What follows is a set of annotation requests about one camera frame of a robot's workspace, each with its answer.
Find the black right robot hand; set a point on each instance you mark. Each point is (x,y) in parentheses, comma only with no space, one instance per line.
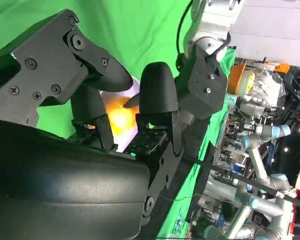
(65,175)

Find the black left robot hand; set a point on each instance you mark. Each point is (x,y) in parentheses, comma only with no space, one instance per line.
(195,135)

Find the clear plastic bag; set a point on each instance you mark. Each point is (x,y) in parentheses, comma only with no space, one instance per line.
(265,85)

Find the orange and white bread roll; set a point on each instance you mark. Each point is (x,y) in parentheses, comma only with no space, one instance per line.
(121,117)

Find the green table cloth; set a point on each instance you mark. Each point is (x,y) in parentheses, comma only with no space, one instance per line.
(140,32)

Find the orange storage box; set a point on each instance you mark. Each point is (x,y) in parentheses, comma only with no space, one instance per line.
(236,80)

